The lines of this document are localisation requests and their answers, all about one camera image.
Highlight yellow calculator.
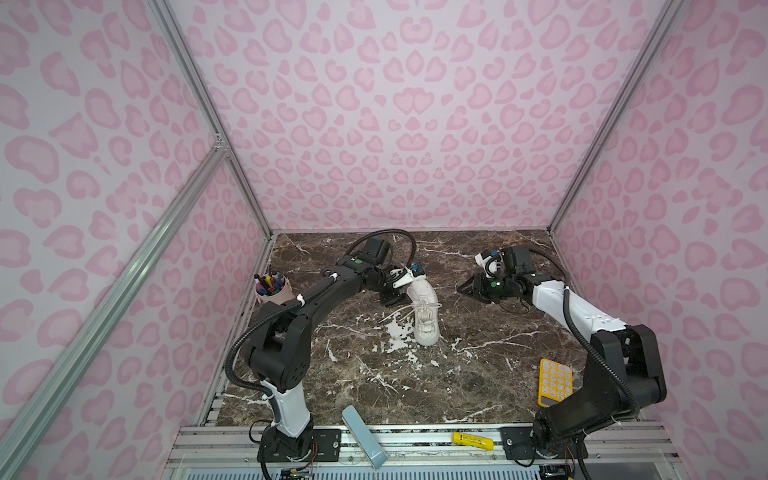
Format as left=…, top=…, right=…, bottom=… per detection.
left=537, top=359, right=574, bottom=408

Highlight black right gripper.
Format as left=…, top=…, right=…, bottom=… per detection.
left=455, top=271, right=517, bottom=304

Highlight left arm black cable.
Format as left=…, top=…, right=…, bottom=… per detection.
left=224, top=227, right=418, bottom=397

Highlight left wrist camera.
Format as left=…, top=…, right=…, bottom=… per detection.
left=389, top=263, right=426, bottom=289

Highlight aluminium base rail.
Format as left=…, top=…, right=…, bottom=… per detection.
left=161, top=421, right=688, bottom=479

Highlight light blue eraser block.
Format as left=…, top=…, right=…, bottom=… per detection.
left=342, top=406, right=388, bottom=470

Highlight yellow marker tube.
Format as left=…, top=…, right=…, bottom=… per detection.
left=452, top=432, right=494, bottom=451

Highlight coloured pens in cup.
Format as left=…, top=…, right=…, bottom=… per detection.
left=254, top=272, right=286, bottom=296

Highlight aluminium corner frame post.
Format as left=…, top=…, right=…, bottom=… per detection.
left=547, top=0, right=688, bottom=237
left=146, top=0, right=273, bottom=238

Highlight aluminium corner frame post right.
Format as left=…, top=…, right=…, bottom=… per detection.
left=547, top=0, right=688, bottom=237

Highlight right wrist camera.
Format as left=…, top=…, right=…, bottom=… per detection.
left=474, top=246, right=535, bottom=279

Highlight aluminium corner frame post left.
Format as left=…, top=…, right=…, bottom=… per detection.
left=146, top=0, right=273, bottom=238

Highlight white knit sneaker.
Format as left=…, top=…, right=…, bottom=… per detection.
left=407, top=275, right=441, bottom=346

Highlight diagonal aluminium frame bar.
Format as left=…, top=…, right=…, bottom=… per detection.
left=1, top=145, right=227, bottom=479

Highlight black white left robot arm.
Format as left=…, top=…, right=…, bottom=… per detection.
left=227, top=258, right=414, bottom=462

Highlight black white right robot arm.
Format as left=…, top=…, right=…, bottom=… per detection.
left=457, top=273, right=667, bottom=454

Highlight pink pen cup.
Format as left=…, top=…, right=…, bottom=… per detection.
left=254, top=272, right=295, bottom=305

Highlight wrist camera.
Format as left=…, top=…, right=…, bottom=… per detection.
left=474, top=246, right=535, bottom=279
left=389, top=263, right=426, bottom=289

